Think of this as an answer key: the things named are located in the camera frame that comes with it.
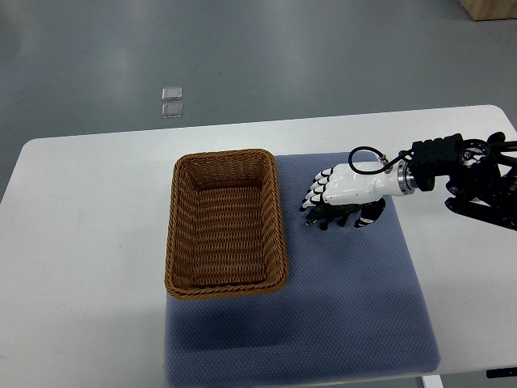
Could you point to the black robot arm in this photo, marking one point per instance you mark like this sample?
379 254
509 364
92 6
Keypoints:
481 175

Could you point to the blue-grey padded mat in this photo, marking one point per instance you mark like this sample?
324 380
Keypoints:
352 308

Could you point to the dark toy crocodile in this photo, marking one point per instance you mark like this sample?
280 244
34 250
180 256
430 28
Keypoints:
325 214

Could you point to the black table control panel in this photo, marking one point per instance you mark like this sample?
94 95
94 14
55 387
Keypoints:
501 373

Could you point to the brown wicker basket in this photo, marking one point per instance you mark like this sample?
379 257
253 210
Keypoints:
226 230

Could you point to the white table leg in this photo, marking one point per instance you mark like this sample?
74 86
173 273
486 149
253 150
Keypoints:
432 381

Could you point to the wooden box corner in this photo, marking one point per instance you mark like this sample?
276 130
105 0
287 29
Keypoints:
490 10

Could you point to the upper metal floor plate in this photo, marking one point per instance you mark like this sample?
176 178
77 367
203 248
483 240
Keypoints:
172 93

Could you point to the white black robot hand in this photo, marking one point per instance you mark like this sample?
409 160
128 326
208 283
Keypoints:
340 185

